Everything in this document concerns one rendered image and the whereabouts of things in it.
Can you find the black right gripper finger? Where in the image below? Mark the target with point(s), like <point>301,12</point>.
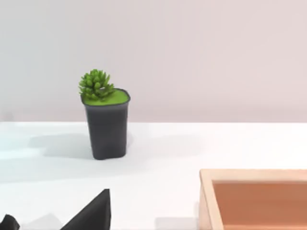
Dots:
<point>96,214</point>

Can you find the dark grey potted green plant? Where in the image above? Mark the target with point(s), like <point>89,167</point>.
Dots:
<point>108,129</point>

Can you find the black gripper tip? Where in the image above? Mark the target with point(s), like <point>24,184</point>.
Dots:
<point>8,223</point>

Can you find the shallow salmon-coloured box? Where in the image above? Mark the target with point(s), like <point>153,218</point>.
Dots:
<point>259,203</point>

